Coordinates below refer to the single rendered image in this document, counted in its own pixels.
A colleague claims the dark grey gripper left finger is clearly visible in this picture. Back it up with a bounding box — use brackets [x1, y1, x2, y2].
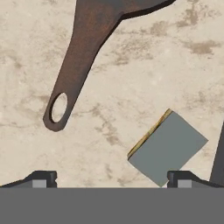
[0, 170, 58, 189]

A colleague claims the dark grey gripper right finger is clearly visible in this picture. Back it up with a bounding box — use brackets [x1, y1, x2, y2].
[166, 170, 224, 189]

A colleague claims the grey and yellow sponge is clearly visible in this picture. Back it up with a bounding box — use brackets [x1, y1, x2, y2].
[127, 108, 209, 188]

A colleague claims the rusty brown cast-iron pan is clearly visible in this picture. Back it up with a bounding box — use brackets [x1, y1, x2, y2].
[42, 0, 177, 133]

